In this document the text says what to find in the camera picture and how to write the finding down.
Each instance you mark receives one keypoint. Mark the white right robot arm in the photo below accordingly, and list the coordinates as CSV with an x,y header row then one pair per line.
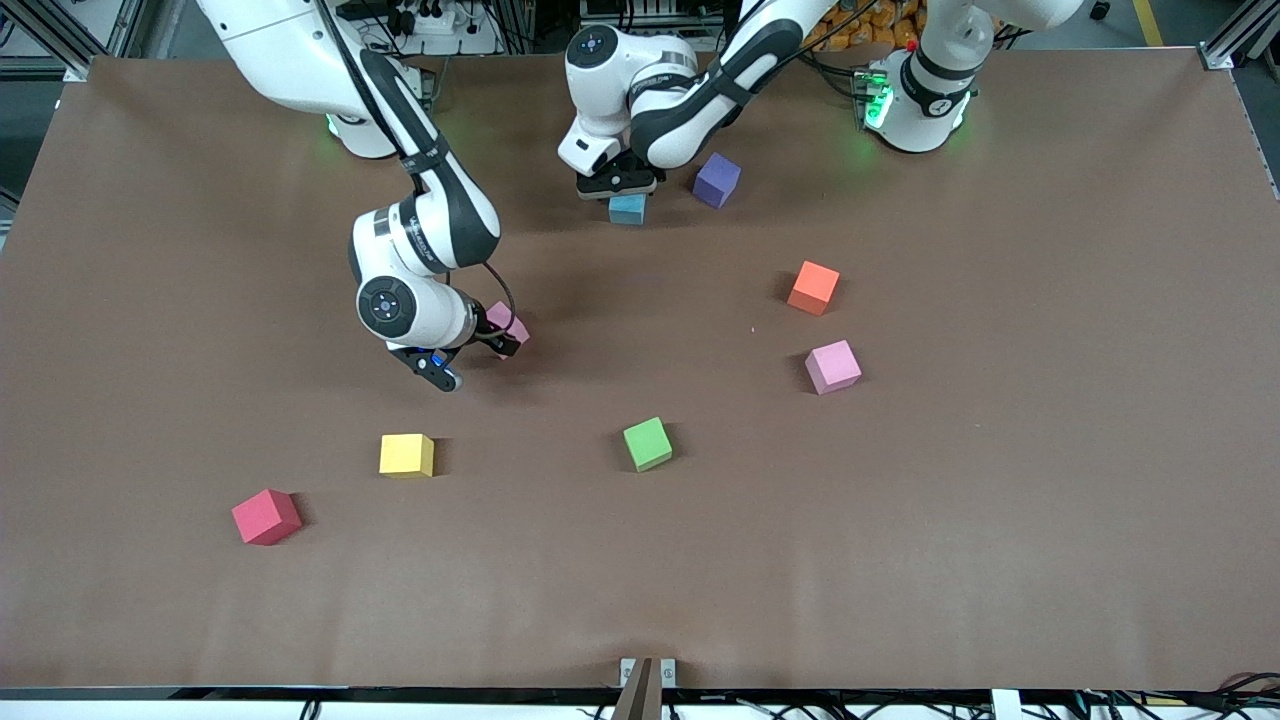
x,y
290,60

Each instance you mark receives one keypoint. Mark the pink foam cube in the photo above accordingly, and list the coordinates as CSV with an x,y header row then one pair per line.
x,y
498,315
832,365

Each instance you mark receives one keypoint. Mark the blue foam cube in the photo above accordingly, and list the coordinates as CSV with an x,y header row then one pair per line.
x,y
628,212

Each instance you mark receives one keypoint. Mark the orange bagged items pile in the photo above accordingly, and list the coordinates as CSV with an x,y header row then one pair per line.
x,y
890,25

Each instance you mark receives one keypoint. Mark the silver metal bracket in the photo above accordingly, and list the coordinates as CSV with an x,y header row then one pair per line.
x,y
668,672

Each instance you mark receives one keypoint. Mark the red foam cube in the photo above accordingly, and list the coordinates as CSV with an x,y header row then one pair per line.
x,y
263,516

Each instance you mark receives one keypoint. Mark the brown table cover sheet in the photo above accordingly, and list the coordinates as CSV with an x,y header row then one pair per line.
x,y
640,560

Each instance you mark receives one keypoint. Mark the white power strip with plugs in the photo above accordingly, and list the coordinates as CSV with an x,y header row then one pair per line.
x,y
455,25

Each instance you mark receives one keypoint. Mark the yellow foam cube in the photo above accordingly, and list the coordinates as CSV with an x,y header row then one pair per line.
x,y
405,453

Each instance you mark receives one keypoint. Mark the aluminium frame profile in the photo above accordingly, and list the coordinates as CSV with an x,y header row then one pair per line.
x,y
1245,25
50,38

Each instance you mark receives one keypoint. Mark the green foam cube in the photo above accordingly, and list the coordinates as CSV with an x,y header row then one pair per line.
x,y
647,443

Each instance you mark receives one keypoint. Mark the orange foam cube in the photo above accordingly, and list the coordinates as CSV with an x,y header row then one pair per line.
x,y
812,285

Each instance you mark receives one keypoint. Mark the purple foam cube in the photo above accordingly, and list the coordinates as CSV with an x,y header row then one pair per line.
x,y
716,178

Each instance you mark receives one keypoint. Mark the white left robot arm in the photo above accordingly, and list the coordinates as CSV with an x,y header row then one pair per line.
x,y
600,95

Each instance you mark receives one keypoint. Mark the brown tapered pole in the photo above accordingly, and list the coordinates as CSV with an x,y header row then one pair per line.
x,y
635,700

